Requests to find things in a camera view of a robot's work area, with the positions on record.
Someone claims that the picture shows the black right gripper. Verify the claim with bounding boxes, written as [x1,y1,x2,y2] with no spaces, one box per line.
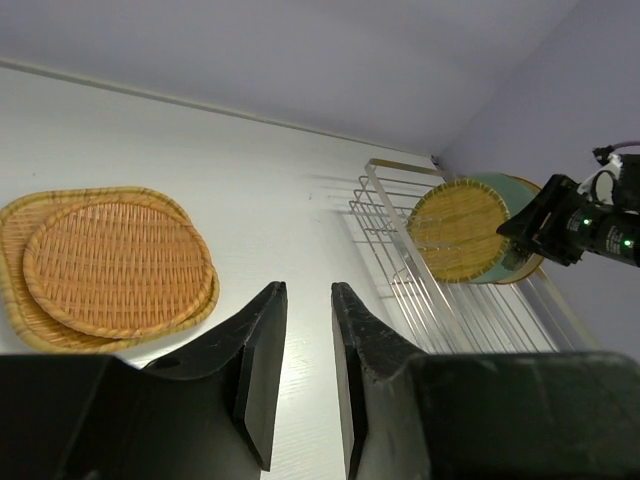
[496,154,639,267]

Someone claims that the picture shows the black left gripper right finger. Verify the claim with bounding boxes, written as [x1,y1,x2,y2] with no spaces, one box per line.
[331,283,639,479]

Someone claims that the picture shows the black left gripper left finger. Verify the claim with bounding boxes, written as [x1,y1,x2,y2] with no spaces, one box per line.
[1,282,287,479]

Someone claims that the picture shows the green floral ceramic plate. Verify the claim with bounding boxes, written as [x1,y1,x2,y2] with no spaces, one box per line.
[462,171,542,285]

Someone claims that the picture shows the round yellow woven plate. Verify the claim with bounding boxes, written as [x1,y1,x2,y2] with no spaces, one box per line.
[406,179,509,284]

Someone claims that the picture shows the round orange woven plate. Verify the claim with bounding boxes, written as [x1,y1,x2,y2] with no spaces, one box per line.
[22,194,219,339]

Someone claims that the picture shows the square yellow woven plate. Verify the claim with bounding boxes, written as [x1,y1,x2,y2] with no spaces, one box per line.
[1,187,220,353]

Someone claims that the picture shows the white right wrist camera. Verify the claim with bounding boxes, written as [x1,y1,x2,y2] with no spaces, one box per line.
[578,154,622,205]

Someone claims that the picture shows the metal wire dish rack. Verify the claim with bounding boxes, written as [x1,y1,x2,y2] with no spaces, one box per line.
[349,159,600,353]

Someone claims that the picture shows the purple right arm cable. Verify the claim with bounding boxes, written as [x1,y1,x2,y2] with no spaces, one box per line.
[592,141,640,164]

